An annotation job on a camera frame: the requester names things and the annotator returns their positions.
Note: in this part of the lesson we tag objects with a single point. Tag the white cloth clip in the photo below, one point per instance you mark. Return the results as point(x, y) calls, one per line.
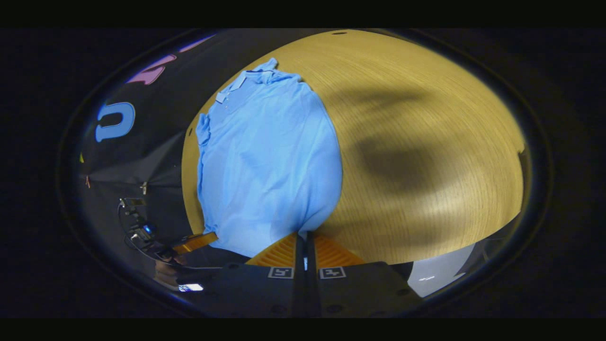
point(143, 188)

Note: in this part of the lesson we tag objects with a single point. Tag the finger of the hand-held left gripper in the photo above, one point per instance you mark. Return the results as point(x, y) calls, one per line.
point(194, 242)

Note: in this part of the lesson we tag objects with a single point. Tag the black backdrop cloth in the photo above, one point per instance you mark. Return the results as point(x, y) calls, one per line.
point(156, 123)

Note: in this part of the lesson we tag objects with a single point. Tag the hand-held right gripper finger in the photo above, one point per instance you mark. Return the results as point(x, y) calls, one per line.
point(311, 289)
point(300, 284)

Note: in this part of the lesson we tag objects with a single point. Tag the light blue T-shirt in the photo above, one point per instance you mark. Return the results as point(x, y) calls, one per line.
point(270, 166)

